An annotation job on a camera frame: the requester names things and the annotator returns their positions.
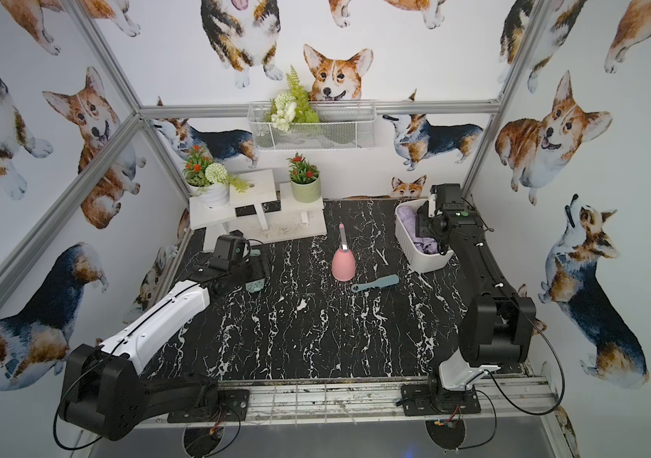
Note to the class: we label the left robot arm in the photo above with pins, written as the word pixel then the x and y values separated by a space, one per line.
pixel 104 391

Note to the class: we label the white pot red flowers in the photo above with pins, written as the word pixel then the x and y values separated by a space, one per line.
pixel 210 179

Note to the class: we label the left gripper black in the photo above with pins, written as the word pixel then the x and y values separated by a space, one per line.
pixel 254 269

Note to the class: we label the white stepped display shelf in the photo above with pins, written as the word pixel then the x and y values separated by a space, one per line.
pixel 267 211

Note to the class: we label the green pot red flowers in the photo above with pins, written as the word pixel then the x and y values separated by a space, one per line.
pixel 304 179

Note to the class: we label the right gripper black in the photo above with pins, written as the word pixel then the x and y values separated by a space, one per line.
pixel 423 224

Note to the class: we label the white plastic storage box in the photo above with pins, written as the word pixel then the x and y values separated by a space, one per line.
pixel 418 261

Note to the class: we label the lilac umbrella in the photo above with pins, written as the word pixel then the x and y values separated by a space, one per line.
pixel 408 217

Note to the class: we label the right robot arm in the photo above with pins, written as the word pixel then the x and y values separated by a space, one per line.
pixel 499 324

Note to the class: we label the white wire wall basket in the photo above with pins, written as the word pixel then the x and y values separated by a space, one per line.
pixel 341 126

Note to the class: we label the fern and white flowers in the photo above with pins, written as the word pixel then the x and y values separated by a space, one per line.
pixel 291 106

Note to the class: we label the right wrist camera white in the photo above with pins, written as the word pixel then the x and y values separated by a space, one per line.
pixel 432 206

